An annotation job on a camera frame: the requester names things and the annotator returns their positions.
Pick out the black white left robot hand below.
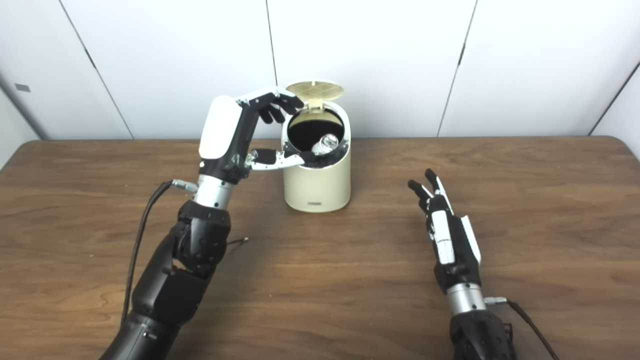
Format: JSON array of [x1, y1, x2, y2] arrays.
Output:
[[198, 87, 306, 183]]

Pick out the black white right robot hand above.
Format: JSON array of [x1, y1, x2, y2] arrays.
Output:
[[407, 168, 483, 293]]

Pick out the cream round bin lid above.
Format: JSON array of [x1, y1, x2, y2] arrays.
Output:
[[285, 80, 345, 112]]

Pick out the small white plastic bottle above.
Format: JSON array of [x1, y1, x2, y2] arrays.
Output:
[[311, 133, 341, 155]]

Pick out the cream-colored bin body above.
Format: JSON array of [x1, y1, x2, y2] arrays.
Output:
[[281, 100, 352, 214]]

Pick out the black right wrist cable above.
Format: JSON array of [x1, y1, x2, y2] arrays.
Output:
[[484, 296, 561, 360]]

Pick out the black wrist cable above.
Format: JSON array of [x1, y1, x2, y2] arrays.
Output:
[[484, 296, 561, 360], [121, 180, 200, 323]]

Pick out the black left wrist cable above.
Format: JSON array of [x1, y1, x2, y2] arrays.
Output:
[[121, 180, 200, 323]]

